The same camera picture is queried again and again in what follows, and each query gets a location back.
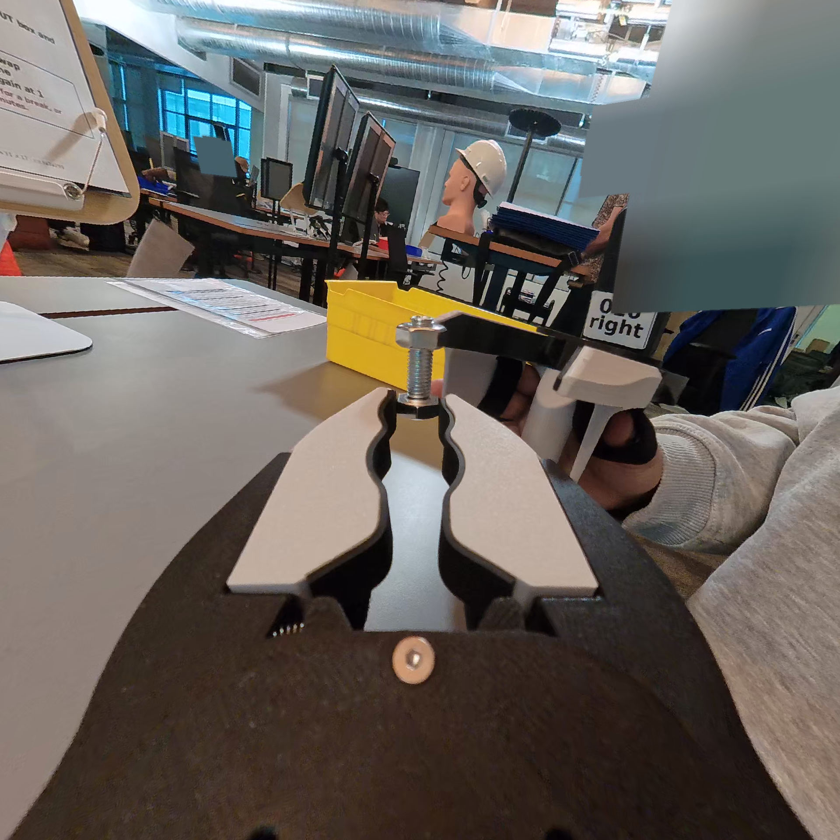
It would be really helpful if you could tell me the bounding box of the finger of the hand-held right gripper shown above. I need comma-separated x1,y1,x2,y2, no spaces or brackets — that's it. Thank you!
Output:
525,346,664,484
435,311,581,413

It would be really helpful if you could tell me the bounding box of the blue striped jacket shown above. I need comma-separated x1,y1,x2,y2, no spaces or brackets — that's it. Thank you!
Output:
663,307,797,411

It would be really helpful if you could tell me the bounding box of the wooden-top table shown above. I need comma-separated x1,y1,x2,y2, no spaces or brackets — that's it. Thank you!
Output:
428,223,595,316

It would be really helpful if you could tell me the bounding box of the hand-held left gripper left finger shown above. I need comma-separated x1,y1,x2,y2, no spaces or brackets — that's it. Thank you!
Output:
226,387,396,631

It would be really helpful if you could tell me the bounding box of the black office chair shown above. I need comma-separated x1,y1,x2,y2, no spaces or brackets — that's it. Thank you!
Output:
669,311,756,411

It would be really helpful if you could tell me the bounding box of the white flat pad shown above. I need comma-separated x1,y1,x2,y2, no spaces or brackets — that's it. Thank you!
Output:
0,167,93,364

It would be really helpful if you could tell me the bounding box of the mannequin head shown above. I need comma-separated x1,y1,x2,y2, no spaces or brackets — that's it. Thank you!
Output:
441,161,494,234

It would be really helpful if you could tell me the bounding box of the long wooden-top desk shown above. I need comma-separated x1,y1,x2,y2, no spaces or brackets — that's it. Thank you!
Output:
147,197,441,309

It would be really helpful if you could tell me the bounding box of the stack of blue folders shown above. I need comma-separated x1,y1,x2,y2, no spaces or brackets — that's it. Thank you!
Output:
491,203,601,249

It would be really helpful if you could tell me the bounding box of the printed instruction sheet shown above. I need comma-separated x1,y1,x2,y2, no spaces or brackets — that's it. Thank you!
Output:
0,0,131,196

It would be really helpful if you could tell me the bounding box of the wooden clipboard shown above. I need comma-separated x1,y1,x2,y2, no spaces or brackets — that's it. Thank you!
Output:
0,0,140,227

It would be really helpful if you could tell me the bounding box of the white hard hat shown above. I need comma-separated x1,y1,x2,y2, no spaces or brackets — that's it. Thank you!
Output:
455,139,508,196

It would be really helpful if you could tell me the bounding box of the person's right hand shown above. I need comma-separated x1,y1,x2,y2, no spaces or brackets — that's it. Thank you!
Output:
430,362,664,521

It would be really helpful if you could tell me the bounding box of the grey desk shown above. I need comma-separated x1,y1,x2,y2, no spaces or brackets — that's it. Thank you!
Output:
0,276,526,840

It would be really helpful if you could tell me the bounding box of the grey tilted board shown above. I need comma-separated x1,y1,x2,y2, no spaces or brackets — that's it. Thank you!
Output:
126,220,196,278

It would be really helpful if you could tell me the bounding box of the black disc-topped pole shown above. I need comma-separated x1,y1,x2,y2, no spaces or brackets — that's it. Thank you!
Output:
508,108,560,201

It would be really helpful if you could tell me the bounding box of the silver ventilation duct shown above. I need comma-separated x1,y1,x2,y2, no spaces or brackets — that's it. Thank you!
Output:
131,0,447,34
177,29,500,83

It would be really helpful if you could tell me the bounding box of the black monitor stand pole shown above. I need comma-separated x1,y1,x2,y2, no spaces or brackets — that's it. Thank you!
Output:
328,151,345,303

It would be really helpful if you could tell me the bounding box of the person's right forearm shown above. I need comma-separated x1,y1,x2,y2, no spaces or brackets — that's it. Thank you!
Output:
620,387,840,549

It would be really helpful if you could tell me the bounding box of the small black monitor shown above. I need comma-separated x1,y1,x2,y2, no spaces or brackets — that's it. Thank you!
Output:
259,157,294,201

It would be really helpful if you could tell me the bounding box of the laminated paper sheet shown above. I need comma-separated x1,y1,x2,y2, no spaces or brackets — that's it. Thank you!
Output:
105,277,328,339

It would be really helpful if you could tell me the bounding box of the silver hex bolt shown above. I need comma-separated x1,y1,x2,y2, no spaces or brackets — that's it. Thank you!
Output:
395,315,448,418

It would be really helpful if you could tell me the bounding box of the yellow plastic bin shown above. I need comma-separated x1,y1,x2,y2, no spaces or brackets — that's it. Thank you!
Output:
325,280,539,395

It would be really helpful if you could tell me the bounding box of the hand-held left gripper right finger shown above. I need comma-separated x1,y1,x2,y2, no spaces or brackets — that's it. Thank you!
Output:
437,394,600,631

